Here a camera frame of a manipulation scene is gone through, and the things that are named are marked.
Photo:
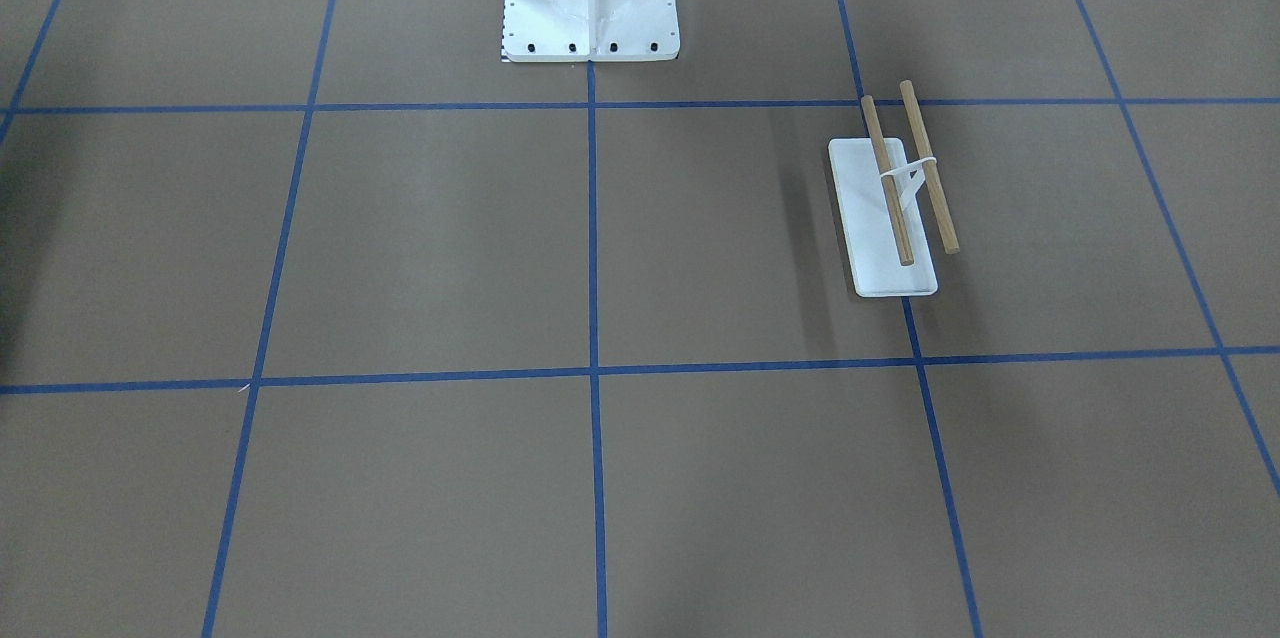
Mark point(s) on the white wooden towel rack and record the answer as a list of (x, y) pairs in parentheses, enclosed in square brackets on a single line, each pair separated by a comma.
[(878, 191)]

